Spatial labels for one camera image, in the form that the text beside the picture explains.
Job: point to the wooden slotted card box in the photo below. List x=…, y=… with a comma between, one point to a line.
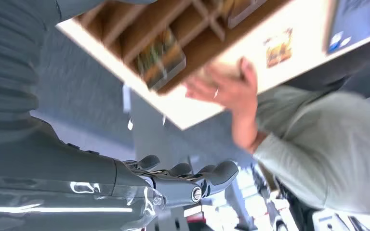
x=204, y=47

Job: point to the person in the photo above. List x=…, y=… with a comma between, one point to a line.
x=325, y=143

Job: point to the grey laptop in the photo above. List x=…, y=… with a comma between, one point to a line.
x=357, y=22

